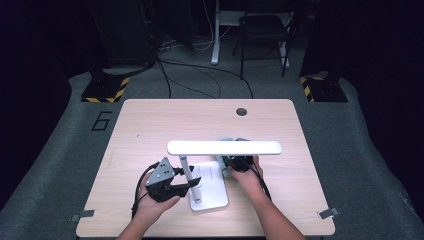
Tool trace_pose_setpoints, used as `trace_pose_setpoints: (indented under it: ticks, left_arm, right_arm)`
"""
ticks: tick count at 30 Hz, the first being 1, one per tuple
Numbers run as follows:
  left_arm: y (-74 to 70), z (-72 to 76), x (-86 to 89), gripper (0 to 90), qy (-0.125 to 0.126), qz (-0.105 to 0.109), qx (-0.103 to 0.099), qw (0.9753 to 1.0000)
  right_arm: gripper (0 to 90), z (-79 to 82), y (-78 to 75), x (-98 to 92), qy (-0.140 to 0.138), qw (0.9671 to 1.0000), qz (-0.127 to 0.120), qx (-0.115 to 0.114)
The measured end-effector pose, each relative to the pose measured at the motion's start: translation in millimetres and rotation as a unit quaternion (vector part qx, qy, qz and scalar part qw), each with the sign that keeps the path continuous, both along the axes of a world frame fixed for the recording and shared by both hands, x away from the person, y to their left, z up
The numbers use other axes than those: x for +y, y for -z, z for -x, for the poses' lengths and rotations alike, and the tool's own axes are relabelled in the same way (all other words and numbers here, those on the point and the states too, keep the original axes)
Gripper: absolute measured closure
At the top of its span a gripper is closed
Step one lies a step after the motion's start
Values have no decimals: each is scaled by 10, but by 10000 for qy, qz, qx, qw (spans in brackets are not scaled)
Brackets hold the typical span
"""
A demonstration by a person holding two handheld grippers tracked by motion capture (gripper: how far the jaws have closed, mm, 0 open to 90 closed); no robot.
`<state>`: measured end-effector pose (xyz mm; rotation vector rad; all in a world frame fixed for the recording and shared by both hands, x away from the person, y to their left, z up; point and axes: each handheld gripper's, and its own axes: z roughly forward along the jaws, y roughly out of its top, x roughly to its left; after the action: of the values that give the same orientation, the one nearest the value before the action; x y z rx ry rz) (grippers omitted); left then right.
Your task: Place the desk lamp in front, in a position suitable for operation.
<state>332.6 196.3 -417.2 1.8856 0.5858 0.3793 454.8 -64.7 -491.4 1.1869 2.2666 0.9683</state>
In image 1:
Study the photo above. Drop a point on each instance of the white desk frame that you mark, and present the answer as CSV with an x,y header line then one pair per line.
x,y
215,40

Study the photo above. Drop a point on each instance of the white desk lamp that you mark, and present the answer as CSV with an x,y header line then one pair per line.
x,y
226,148

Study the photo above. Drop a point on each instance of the black chair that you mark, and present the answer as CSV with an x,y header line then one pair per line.
x,y
263,28

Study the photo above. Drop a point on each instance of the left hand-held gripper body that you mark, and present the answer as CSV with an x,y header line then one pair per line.
x,y
160,173

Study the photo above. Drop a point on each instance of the person's right hand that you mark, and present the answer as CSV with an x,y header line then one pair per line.
x,y
251,185

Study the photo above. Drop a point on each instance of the person's left hand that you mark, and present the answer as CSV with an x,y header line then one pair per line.
x,y
150,210

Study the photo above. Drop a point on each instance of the black equipment cabinet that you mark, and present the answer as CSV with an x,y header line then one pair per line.
x,y
123,30

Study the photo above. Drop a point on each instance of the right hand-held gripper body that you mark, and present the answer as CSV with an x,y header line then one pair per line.
x,y
242,163

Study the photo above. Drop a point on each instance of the grey tape piece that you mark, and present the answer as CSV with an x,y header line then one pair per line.
x,y
81,215
328,213

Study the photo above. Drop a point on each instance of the black yellow striped stand base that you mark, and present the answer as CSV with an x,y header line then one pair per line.
x,y
103,90
326,90

